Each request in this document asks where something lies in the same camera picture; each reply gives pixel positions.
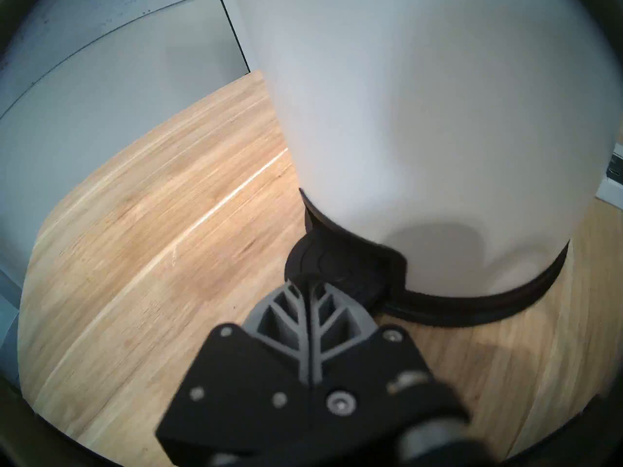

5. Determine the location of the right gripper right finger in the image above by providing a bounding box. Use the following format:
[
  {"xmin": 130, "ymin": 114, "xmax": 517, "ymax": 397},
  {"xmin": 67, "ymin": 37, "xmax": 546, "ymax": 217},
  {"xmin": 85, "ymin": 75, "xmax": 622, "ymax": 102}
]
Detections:
[{"xmin": 310, "ymin": 283, "xmax": 470, "ymax": 467}]

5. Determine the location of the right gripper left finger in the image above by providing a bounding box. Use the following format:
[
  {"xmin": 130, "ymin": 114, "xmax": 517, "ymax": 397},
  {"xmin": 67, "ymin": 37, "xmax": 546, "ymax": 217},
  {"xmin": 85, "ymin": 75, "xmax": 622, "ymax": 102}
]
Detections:
[{"xmin": 155, "ymin": 281, "xmax": 312, "ymax": 467}]

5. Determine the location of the white pedal trash bin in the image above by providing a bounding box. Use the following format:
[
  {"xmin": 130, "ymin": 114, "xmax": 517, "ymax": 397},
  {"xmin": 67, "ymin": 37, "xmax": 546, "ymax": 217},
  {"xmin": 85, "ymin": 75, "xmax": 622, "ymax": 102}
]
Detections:
[{"xmin": 231, "ymin": 0, "xmax": 616, "ymax": 328}]

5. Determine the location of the silver table power outlet panel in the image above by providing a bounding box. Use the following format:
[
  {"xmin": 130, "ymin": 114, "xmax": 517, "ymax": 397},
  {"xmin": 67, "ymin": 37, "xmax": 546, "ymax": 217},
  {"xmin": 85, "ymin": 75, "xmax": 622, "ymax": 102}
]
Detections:
[{"xmin": 596, "ymin": 152, "xmax": 623, "ymax": 209}]

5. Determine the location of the rolling whiteboard on stand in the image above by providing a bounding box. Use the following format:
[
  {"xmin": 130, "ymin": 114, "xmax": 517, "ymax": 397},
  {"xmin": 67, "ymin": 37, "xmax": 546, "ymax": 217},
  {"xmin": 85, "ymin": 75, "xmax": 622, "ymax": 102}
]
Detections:
[{"xmin": 214, "ymin": 0, "xmax": 258, "ymax": 76}]

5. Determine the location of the wall glass whiteboard with writing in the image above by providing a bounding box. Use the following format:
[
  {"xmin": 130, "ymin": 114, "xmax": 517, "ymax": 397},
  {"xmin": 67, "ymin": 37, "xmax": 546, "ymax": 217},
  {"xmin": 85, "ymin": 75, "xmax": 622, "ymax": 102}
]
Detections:
[{"xmin": 0, "ymin": 0, "xmax": 220, "ymax": 119}]

